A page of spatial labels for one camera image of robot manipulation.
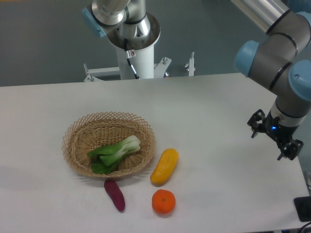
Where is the black cable on pedestal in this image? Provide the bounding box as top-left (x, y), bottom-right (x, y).
top-left (123, 38), bottom-right (141, 80)

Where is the purple sweet potato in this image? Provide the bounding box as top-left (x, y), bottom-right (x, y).
top-left (104, 179), bottom-right (125, 212)

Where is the black device at table edge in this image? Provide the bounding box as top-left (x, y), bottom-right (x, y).
top-left (294, 196), bottom-right (311, 222)

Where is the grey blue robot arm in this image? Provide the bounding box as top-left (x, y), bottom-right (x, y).
top-left (82, 0), bottom-right (311, 160)

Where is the orange tangerine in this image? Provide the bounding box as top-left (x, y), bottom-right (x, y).
top-left (152, 189), bottom-right (176, 215)

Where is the green bok choy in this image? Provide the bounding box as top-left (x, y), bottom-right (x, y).
top-left (87, 135), bottom-right (140, 174)

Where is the yellow mango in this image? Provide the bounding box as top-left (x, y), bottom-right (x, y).
top-left (150, 148), bottom-right (179, 186)

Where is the woven wicker basket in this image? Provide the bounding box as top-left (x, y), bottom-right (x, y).
top-left (62, 112), bottom-right (156, 178)

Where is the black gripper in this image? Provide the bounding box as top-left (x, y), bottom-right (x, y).
top-left (247, 109), bottom-right (304, 161)

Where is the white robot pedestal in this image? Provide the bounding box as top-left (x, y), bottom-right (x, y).
top-left (107, 13), bottom-right (160, 66)

